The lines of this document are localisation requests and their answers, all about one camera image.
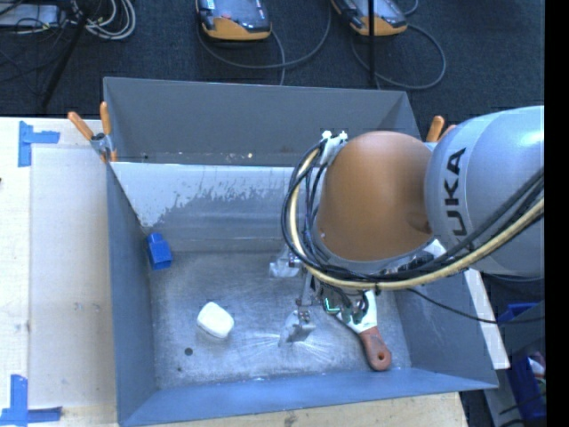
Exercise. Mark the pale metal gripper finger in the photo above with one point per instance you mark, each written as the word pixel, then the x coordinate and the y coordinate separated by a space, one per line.
pixel 288 329
pixel 304 329

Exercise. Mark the grey metal bin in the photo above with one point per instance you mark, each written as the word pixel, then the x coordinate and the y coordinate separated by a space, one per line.
pixel 249 309

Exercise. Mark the clear crumpled plastic piece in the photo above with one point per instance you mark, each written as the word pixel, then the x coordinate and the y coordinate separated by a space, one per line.
pixel 282 266

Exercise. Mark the white rounded sponge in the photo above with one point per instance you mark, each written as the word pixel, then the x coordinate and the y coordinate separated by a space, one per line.
pixel 215 319

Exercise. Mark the blue plastic block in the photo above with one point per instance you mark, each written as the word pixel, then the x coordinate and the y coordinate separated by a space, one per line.
pixel 159 249

